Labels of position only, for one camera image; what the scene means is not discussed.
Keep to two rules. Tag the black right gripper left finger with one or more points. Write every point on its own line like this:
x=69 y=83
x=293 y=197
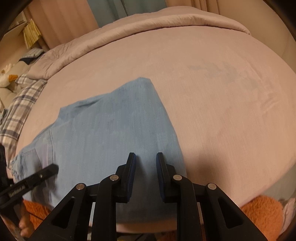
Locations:
x=90 y=208

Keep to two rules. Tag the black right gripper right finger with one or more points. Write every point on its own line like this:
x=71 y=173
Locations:
x=203 y=212

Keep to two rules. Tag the light blue denim pants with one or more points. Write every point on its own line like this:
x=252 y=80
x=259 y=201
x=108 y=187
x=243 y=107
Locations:
x=92 y=137

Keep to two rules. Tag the person's left hand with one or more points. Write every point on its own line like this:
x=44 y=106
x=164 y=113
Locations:
x=25 y=224

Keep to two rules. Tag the orange fuzzy garment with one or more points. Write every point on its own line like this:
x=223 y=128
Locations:
x=265 y=212

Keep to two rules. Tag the plaid grey white pillow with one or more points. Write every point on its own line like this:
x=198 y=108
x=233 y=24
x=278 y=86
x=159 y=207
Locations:
x=15 y=115

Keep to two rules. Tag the white duck plush toy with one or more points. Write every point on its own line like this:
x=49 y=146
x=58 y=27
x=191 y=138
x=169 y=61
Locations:
x=6 y=79

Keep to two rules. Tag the pink bed sheet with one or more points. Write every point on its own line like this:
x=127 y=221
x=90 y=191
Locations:
x=230 y=100

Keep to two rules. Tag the folded blue striped cloth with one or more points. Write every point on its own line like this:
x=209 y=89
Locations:
x=32 y=55

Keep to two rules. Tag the yellow hanging fabric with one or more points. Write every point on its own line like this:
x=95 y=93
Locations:
x=31 y=34

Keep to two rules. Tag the pink curtain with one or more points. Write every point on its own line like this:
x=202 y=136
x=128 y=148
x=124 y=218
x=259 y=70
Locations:
x=63 y=21

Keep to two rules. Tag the pink quilted comforter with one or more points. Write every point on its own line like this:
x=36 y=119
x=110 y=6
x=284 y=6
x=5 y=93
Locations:
x=57 y=58

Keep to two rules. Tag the teal curtain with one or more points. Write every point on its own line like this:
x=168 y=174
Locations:
x=108 y=11

